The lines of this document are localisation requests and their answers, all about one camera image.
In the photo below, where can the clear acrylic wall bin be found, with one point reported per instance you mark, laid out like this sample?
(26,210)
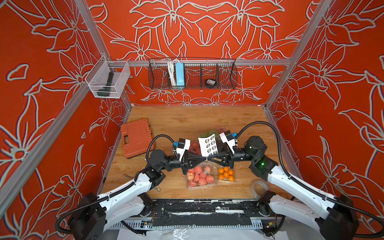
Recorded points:
(107,79)

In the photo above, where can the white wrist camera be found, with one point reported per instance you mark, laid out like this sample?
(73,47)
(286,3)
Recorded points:
(230,139)
(181,147)

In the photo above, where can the black wire wall basket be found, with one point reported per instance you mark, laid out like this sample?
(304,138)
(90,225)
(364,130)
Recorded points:
(162,73)

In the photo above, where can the clear tape roll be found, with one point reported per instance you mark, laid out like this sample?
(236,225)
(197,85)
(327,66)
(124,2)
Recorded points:
(258,188)

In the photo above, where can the black tool in bin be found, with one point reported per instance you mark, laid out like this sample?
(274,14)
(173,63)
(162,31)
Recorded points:
(106,90)

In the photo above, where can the clear box large peaches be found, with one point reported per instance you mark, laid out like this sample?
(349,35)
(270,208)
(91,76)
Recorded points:
(202,175)

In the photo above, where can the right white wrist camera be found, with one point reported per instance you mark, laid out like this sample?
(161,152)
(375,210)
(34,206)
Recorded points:
(230,139)

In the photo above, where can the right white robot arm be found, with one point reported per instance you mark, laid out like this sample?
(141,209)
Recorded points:
(335,218)

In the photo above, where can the fruit sticker sheet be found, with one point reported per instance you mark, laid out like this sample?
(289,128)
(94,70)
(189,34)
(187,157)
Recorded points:
(208,146)

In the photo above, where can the orange plastic tool case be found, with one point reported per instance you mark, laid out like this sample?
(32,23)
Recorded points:
(136,137)

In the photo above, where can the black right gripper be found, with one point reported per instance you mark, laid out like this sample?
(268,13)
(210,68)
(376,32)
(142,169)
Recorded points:
(227,154)

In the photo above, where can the clear box of grapes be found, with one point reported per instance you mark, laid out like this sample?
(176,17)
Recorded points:
(215,132)

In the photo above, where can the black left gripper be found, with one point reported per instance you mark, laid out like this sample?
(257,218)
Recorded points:
(187,162)

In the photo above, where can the clear box of oranges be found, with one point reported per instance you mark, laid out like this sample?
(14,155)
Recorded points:
(226,174)

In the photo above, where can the light blue box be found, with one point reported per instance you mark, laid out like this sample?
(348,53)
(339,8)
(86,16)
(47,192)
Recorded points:
(180,76)

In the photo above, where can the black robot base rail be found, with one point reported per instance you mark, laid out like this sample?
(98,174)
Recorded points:
(202,213)

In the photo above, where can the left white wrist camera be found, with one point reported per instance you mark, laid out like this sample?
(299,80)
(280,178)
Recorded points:
(181,147)

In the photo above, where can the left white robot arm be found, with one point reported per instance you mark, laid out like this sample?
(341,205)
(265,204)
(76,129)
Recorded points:
(96,214)

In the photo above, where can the small black device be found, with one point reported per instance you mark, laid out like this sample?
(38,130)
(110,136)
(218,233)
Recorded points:
(210,83)

